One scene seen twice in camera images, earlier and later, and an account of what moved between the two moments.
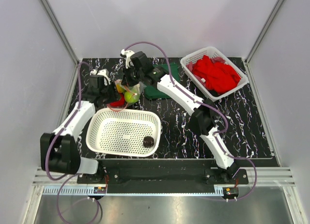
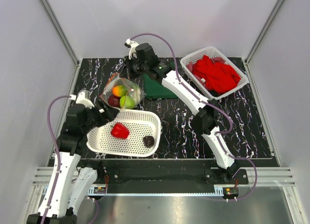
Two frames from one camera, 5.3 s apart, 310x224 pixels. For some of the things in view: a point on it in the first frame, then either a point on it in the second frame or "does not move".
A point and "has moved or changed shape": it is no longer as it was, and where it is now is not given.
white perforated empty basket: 121,131 does not move
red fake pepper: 121,103 to 119,130
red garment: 219,77 does not move
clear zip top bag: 132,94 has moved or changed shape
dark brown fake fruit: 148,141 does not move
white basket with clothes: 211,74 does not move
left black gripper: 115,94 to 108,115
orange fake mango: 119,88 does not move
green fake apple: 131,97 to 126,102
